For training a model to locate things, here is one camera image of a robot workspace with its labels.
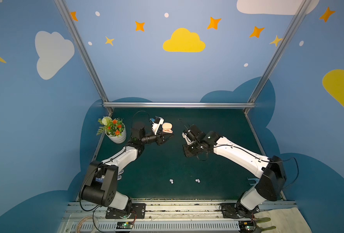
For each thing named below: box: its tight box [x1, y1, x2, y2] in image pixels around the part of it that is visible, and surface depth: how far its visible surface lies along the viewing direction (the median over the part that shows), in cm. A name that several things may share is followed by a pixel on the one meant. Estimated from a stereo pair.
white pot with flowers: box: [96, 116, 127, 144], surface depth 94 cm
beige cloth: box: [253, 206, 312, 233], surface depth 73 cm
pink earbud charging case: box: [162, 122, 173, 134], surface depth 82 cm
